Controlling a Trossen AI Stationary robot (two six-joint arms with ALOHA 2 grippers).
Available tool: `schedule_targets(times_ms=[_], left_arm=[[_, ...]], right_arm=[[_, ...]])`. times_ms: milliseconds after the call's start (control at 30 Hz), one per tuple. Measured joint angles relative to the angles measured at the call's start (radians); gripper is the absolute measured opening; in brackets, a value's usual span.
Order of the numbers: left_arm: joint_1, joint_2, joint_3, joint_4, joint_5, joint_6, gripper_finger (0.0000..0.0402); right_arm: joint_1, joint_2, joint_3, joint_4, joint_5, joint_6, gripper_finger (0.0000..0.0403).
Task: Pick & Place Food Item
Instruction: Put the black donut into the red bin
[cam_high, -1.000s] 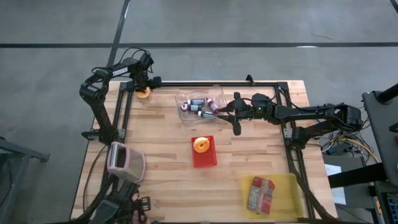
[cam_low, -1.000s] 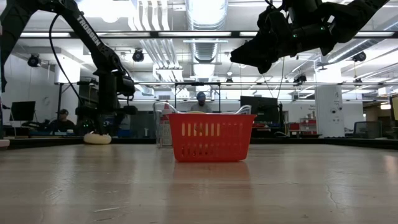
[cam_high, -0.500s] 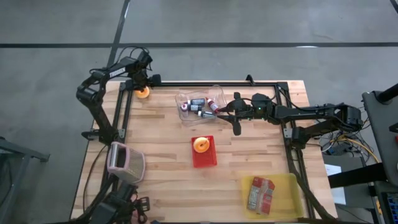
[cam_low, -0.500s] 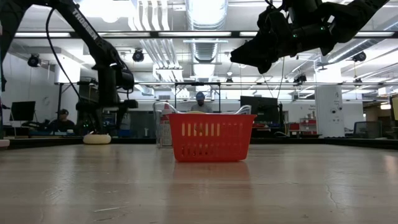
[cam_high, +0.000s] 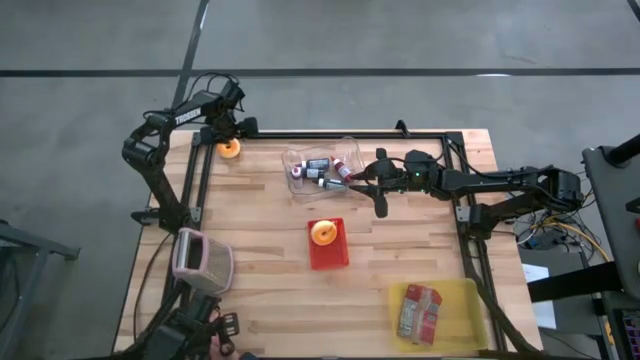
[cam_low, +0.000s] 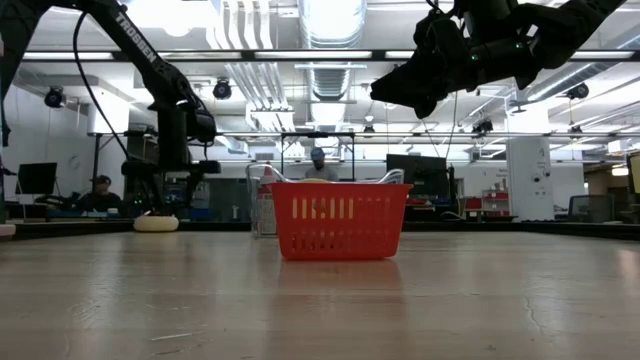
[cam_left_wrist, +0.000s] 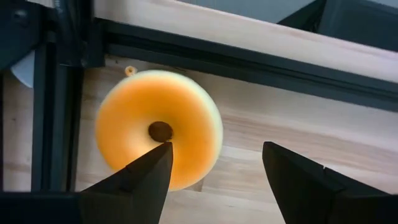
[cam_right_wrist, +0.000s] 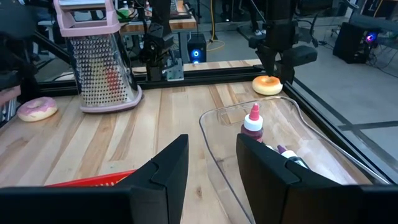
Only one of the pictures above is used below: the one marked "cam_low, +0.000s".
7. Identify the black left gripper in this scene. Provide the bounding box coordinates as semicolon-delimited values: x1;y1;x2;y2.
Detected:
120;103;223;217

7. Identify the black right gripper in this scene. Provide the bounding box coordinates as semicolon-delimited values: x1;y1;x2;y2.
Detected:
368;0;540;120

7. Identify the yellow-orange toy donut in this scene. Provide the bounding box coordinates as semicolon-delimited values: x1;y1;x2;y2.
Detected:
299;177;356;221
133;214;180;234

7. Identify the dark red colouring bottle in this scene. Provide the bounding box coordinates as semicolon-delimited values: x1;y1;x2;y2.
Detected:
254;167;279;236

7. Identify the person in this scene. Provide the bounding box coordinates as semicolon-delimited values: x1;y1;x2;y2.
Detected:
303;146;340;183
74;174;125;215

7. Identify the clear plastic bin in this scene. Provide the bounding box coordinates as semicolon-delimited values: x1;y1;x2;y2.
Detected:
244;162;405;237

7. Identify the large black monitor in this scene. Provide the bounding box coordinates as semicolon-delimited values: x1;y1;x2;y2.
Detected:
385;153;449;197

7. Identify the red plastic basket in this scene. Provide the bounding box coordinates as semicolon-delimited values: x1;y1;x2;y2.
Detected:
269;182;415;262

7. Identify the computer monitor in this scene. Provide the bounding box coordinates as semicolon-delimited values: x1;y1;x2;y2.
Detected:
14;162;59;196

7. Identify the shelf with red bins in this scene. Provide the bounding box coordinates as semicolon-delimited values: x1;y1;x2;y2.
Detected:
464;188;511;219

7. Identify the white pillar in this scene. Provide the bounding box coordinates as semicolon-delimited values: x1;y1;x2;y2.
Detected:
505;137;555;222

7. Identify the black mesh office chair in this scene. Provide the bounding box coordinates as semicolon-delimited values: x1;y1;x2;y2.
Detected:
568;193;616;224

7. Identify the black overhead frame crossbar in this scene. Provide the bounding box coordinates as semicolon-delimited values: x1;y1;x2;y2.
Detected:
22;48;640;63

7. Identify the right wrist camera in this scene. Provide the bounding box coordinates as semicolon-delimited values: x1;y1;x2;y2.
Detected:
412;7;474;64

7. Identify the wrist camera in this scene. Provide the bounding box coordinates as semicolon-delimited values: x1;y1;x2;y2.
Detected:
191;106;219;145
412;7;474;64

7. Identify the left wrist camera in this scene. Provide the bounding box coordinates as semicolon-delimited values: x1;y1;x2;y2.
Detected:
191;106;219;145

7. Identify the silver ventilation duct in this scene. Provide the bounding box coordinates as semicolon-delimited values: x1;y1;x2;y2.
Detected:
298;0;369;101

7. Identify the distant black station frame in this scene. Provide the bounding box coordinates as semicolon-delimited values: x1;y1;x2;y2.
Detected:
87;130;161;216
279;131;356;182

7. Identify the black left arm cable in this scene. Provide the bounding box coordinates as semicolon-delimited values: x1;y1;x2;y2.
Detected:
72;9;134;164

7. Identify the black aluminium table frame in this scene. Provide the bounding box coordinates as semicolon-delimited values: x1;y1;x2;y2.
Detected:
14;219;640;241

